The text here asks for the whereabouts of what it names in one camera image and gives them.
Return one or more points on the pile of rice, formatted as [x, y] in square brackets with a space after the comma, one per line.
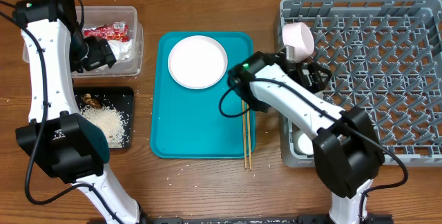
[111, 121]

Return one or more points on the red snack wrapper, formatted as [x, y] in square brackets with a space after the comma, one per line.
[117, 31]

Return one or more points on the large white plate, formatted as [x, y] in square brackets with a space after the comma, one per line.
[197, 62]

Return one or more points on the black food waste tray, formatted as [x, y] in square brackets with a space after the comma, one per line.
[118, 97]

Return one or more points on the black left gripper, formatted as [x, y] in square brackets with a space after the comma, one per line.
[101, 53]

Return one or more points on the grey dishwasher rack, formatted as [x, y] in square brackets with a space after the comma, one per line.
[385, 57]

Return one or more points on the teal serving tray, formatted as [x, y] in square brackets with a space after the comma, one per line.
[193, 123]

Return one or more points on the clear plastic waste bin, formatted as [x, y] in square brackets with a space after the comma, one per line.
[102, 15]

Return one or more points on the brown food scrap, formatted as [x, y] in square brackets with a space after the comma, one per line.
[90, 101]

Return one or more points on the white napkin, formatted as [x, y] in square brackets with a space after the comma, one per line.
[122, 50]

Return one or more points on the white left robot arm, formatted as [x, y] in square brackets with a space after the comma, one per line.
[57, 138]

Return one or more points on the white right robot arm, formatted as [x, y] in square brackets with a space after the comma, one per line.
[349, 159]

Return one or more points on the pink bowl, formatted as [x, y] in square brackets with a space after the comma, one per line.
[300, 41]

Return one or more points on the white cup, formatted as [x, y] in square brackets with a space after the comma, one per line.
[302, 143]

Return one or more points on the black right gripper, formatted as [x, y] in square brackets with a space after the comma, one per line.
[318, 79]

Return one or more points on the wooden chopstick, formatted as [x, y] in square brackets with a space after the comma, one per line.
[244, 133]
[249, 137]

